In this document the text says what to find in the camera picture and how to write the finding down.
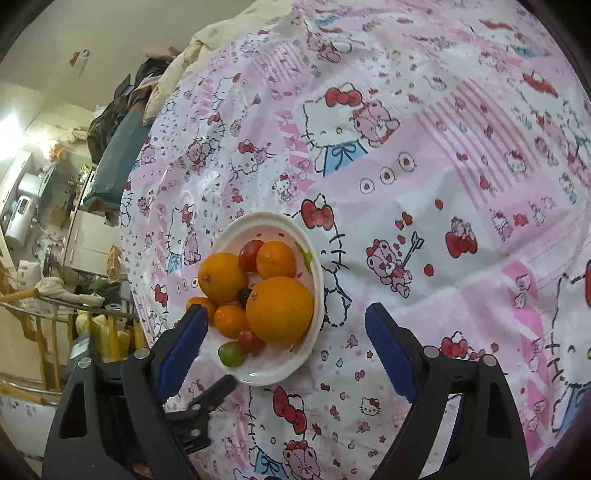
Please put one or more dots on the small mandarin near leaf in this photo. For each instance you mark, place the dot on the small mandarin near leaf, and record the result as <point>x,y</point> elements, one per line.
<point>274,259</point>

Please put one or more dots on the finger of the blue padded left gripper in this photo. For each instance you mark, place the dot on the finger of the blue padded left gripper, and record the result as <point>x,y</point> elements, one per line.
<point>190,426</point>

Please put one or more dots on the large orange in plate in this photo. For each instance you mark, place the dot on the large orange in plate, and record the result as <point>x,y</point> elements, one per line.
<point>220,277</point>

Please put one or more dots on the cream quilt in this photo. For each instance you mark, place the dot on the cream quilt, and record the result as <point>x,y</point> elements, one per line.
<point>205,42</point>

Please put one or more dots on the red cherry tomato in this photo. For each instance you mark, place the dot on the red cherry tomato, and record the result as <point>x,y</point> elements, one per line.
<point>248,254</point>
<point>249,342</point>

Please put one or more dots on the pink Hello Kitty bedsheet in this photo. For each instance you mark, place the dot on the pink Hello Kitty bedsheet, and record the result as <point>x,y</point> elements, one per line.
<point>437,154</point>

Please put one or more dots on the large orange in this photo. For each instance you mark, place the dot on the large orange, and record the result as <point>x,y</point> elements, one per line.
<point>280,310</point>
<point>220,277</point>

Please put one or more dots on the blue pillow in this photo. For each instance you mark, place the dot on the blue pillow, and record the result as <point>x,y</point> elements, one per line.
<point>116,163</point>

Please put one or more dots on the mandarin in plate front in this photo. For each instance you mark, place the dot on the mandarin in plate front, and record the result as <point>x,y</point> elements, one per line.
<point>230,320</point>

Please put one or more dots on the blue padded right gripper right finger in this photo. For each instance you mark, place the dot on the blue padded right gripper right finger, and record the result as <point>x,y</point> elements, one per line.
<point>407,362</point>

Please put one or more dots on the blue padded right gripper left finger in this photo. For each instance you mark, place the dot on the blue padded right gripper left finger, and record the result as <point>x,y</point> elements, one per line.
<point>162,371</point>

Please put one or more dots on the pile of clothes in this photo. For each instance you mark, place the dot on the pile of clothes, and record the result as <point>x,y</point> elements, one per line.
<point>131,90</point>

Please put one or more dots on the orange mandarin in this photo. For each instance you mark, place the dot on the orange mandarin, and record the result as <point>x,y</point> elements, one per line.
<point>205,302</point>

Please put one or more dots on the white pink oval plate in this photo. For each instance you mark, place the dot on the white pink oval plate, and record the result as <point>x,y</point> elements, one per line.
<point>275,362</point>

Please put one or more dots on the dark purple grape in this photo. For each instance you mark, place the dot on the dark purple grape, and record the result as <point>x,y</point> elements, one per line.
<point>243,297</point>

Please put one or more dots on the green lime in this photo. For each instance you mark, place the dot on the green lime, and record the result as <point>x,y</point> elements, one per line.
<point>231,354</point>

